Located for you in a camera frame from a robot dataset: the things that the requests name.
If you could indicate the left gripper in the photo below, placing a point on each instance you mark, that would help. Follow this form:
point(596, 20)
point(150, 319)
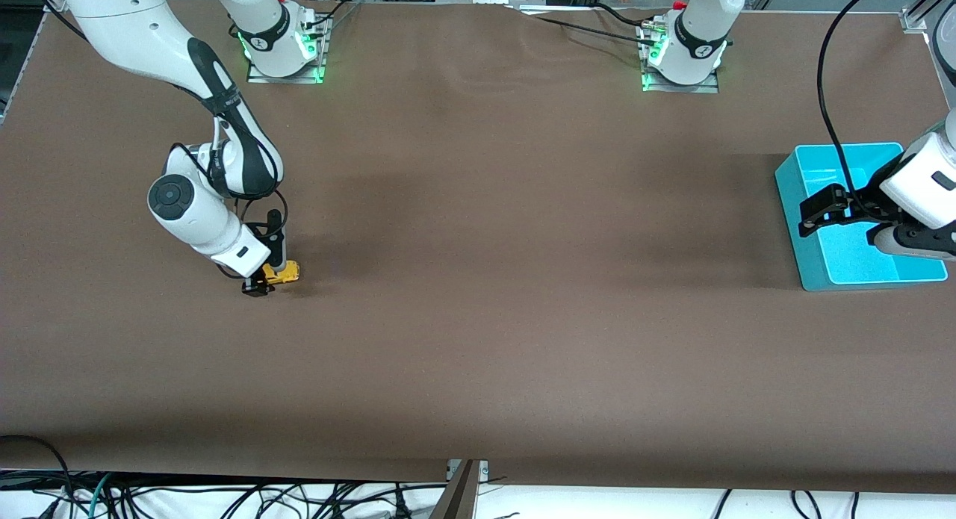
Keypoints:
point(864, 206)

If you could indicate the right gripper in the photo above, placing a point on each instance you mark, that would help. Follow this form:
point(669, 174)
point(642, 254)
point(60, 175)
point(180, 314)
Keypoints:
point(258, 287)

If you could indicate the yellow beetle toy car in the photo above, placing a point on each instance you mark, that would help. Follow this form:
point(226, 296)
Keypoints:
point(286, 273)

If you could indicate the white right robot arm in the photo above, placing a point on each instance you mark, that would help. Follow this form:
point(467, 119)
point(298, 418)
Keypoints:
point(149, 26)

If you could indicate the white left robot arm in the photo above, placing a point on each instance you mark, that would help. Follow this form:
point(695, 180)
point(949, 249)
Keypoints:
point(702, 26)

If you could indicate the teal plastic bin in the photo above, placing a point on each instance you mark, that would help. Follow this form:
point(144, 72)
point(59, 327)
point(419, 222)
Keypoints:
point(851, 243)

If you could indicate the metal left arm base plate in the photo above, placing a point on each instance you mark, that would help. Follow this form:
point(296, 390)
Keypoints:
point(680, 87)

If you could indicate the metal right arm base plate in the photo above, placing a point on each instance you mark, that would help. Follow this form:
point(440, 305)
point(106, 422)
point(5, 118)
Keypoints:
point(287, 75)

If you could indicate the aluminium corner frame profile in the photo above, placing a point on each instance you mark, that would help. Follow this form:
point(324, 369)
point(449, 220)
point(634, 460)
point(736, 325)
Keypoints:
point(922, 7)

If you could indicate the metal table edge bracket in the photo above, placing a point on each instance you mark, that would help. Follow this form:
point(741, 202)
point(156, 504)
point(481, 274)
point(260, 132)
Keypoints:
point(468, 468)

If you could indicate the grey slanted post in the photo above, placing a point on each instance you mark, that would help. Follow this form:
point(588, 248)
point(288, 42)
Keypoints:
point(455, 496)

